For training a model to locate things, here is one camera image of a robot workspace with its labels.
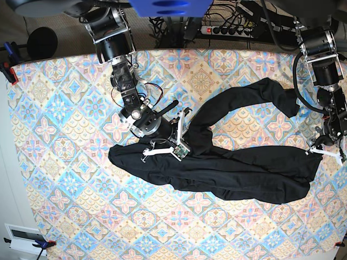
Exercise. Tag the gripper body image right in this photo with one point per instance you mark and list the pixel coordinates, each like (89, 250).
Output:
(320, 140)

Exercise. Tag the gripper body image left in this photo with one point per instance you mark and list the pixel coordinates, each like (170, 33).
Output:
(146, 120)

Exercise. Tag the black t-shirt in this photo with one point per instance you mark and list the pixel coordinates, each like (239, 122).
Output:
(271, 174)

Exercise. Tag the robot arm image right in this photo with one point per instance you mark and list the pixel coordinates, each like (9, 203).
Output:
(319, 51)

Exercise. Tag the orange clamp lower right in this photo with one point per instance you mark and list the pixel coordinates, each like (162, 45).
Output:
(340, 244)

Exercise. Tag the patterned tablecloth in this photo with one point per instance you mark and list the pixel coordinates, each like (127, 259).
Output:
(64, 120)

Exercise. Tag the white power strip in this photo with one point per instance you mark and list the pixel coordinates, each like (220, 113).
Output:
(237, 31)

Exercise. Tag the black round speaker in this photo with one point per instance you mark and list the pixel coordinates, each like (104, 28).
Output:
(42, 43)

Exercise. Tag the red black clamp upper left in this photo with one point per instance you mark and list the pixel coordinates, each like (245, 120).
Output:
(6, 67)

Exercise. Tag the blue clamp lower left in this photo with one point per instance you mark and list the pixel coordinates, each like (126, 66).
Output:
(43, 245)

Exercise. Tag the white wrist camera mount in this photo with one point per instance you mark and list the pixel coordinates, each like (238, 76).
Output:
(168, 138)
(340, 157)

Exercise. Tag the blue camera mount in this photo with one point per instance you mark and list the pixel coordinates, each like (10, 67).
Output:
(170, 8)

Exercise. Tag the white wall vent box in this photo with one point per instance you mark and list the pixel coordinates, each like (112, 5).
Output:
(23, 238)

